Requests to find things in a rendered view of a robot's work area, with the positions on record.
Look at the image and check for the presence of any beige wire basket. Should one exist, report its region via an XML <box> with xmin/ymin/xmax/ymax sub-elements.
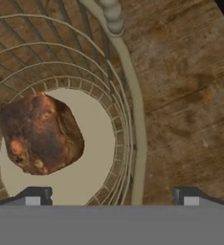
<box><xmin>0</xmin><ymin>0</ymin><xmax>148</xmax><ymax>207</ymax></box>

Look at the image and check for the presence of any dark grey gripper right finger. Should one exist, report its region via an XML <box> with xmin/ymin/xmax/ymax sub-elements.
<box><xmin>173</xmin><ymin>186</ymin><xmax>224</xmax><ymax>207</ymax></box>

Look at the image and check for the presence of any brown bread loaf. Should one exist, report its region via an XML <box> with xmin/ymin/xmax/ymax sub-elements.
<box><xmin>0</xmin><ymin>91</ymin><xmax>85</xmax><ymax>176</ymax></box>

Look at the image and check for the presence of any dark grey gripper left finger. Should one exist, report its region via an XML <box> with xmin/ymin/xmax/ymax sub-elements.
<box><xmin>0</xmin><ymin>187</ymin><xmax>54</xmax><ymax>207</ymax></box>

